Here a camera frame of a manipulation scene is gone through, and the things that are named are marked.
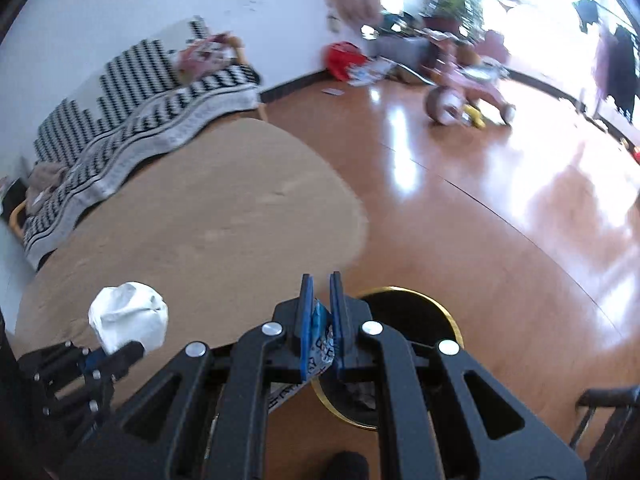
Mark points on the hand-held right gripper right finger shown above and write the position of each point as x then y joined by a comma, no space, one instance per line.
336,320

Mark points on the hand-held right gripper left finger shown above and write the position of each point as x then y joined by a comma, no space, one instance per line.
306,320

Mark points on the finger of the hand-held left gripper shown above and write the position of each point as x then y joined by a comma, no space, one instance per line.
55,365
127,357

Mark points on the blue white patterned wrapper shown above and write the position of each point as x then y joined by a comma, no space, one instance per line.
320,345

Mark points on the white paper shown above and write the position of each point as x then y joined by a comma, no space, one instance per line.
130,310

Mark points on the black bin with gold rim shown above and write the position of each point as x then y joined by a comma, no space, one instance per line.
410,315

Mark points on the beige cushion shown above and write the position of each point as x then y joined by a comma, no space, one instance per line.
45,187

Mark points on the checkered sofa blanket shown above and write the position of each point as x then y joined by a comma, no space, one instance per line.
130,125

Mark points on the scattered printed papers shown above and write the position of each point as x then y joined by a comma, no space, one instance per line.
372,72

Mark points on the cardboard box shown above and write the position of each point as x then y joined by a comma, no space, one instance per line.
412,74

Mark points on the red bag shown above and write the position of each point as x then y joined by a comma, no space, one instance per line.
345,60

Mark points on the pink tricycle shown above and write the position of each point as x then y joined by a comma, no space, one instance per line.
465,85

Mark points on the wooden sofa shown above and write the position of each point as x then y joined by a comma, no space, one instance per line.
245,57

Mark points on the grey low cabinet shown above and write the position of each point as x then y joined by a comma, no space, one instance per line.
405,47

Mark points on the pink printed bag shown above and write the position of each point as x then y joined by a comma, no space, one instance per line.
207,55

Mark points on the black wooden chair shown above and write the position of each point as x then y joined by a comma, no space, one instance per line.
612,430

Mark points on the hanging dark clothes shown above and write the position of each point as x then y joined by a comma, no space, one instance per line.
620,70

